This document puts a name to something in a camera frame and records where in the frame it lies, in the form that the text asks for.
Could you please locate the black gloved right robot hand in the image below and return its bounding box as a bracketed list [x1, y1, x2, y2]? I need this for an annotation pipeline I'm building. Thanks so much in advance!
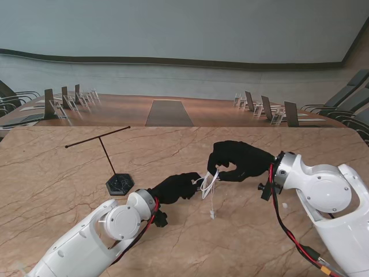
[207, 140, 277, 183]

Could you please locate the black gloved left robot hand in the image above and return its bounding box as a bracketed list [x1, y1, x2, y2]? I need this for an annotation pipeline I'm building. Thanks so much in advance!
[148, 172, 202, 205]

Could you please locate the white wired earphone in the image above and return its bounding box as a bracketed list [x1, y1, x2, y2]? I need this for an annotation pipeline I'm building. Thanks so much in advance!
[191, 166, 221, 220]

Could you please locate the black T rack marble base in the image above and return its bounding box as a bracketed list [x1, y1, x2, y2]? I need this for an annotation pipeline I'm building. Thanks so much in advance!
[65, 125, 135, 196]

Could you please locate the brown conference table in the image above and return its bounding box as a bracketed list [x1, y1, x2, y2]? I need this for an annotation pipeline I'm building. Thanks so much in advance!
[0, 92, 348, 128]

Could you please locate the grey office chair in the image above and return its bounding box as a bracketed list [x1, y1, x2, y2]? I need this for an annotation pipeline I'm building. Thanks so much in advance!
[325, 82, 369, 122]
[301, 69, 369, 114]
[342, 107, 369, 145]

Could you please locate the dark office chair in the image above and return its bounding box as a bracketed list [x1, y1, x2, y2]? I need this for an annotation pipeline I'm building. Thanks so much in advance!
[0, 79, 41, 108]

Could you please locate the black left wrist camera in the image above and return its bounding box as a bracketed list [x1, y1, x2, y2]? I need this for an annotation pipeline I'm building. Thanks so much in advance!
[152, 209, 170, 228]

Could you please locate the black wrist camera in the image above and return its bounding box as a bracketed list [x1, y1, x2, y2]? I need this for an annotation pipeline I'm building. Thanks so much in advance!
[257, 181, 282, 201]
[152, 209, 170, 228]

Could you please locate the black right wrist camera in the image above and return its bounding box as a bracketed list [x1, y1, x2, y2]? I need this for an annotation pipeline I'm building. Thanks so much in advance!
[257, 181, 282, 201]

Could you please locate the red black left arm cable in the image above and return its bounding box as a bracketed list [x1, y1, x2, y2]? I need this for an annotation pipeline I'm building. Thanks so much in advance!
[109, 197, 161, 265]

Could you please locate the red black arm cable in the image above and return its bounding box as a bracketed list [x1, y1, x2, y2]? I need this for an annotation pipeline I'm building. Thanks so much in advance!
[109, 197, 161, 265]
[268, 163, 344, 277]

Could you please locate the red black right arm cable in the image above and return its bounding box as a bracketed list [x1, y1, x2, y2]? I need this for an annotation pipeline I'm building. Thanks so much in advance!
[268, 163, 344, 277]

